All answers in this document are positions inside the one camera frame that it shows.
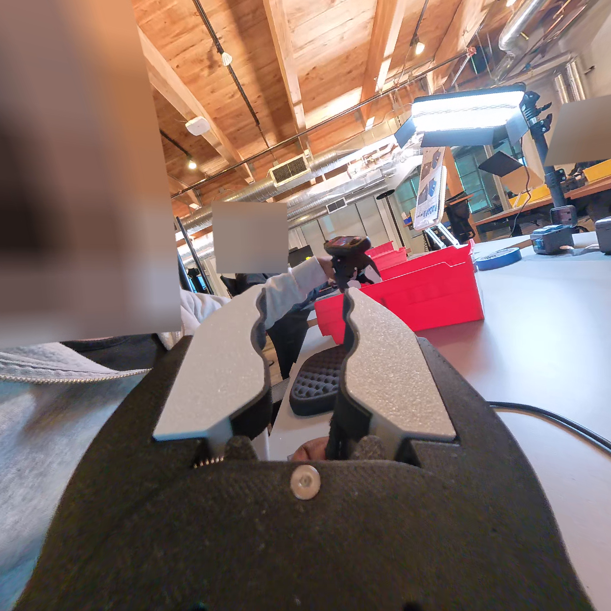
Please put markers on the led panel light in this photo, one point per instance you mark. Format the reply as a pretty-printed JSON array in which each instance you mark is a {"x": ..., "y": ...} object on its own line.
[{"x": 468, "y": 107}]

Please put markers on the instruction poster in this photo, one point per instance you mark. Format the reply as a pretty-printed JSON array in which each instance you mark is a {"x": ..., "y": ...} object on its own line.
[{"x": 429, "y": 191}]

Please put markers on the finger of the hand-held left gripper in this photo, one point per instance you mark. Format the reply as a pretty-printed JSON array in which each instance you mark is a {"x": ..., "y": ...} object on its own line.
[{"x": 367, "y": 279}]

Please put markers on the blue tape roll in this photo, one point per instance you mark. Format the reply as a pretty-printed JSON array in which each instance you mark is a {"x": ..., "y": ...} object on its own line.
[{"x": 499, "y": 257}]

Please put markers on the black quilted foam pad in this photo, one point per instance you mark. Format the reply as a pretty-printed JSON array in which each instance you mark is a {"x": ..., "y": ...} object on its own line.
[{"x": 315, "y": 382}]

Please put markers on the white ceiling access point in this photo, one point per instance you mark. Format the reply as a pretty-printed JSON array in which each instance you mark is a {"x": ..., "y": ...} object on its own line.
[{"x": 197, "y": 126}]

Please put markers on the black inner shirt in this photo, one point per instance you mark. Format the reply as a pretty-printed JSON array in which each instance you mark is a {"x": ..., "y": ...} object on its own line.
[{"x": 114, "y": 353}]

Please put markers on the black floor lamp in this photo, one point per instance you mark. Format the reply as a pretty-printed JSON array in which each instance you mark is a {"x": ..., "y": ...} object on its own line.
[{"x": 386, "y": 193}]

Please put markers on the silver ventilation duct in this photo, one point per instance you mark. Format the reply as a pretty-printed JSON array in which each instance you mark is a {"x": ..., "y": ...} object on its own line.
[{"x": 334, "y": 162}]

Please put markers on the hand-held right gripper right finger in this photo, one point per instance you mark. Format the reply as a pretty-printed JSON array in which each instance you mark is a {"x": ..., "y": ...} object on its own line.
[{"x": 396, "y": 382}]

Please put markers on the red plastic bin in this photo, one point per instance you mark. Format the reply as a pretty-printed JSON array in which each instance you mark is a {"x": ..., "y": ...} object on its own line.
[
  {"x": 429, "y": 296},
  {"x": 389, "y": 253}
]

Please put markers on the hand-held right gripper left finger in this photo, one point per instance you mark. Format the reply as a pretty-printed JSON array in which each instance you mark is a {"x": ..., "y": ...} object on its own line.
[{"x": 215, "y": 377}]

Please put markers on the person's left forearm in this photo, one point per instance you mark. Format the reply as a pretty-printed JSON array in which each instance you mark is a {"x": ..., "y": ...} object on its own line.
[{"x": 291, "y": 291}]

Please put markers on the black battery pack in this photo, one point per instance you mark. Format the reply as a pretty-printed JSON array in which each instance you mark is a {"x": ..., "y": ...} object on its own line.
[{"x": 551, "y": 241}]

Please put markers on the white air vent grille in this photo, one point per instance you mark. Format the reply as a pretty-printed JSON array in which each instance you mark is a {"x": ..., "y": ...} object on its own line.
[{"x": 289, "y": 169}]

